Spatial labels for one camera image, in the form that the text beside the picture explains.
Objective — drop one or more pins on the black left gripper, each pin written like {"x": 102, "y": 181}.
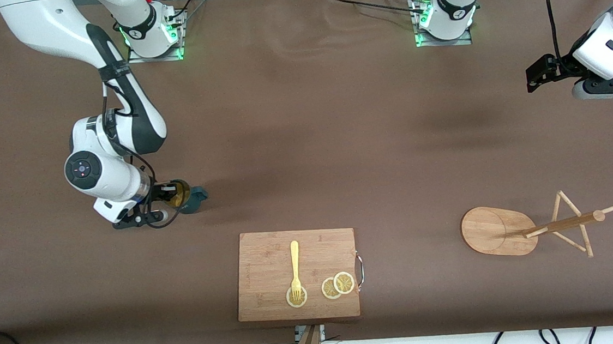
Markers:
{"x": 559, "y": 66}

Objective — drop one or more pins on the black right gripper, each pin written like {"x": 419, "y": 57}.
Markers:
{"x": 161, "y": 193}

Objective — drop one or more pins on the teal mug with yellow inside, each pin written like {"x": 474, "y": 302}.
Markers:
{"x": 195, "y": 202}

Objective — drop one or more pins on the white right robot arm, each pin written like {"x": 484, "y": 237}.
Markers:
{"x": 54, "y": 22}

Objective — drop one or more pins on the wooden cup rack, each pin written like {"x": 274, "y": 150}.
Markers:
{"x": 491, "y": 231}

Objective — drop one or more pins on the yellow plastic fork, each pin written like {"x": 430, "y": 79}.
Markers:
{"x": 295, "y": 260}

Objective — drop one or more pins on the brown table cover sheet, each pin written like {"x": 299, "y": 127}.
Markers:
{"x": 304, "y": 139}

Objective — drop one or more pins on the lemon slice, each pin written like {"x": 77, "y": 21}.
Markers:
{"x": 328, "y": 289}
{"x": 303, "y": 299}
{"x": 343, "y": 283}

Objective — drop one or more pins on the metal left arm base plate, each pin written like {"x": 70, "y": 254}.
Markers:
{"x": 444, "y": 43}

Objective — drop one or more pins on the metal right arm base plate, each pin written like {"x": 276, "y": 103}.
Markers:
{"x": 155, "y": 58}

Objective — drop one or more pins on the grey metal post bracket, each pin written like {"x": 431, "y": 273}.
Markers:
{"x": 322, "y": 332}

